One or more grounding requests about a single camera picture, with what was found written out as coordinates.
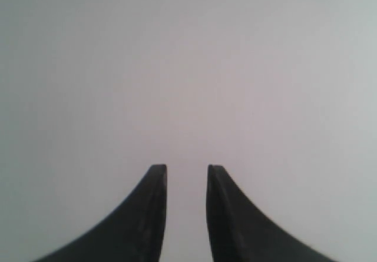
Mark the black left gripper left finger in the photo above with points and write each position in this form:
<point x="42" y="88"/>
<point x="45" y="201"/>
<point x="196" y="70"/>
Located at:
<point x="134" y="231"/>

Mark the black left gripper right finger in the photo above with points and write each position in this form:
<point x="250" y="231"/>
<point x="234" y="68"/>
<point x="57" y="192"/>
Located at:
<point x="239" y="231"/>

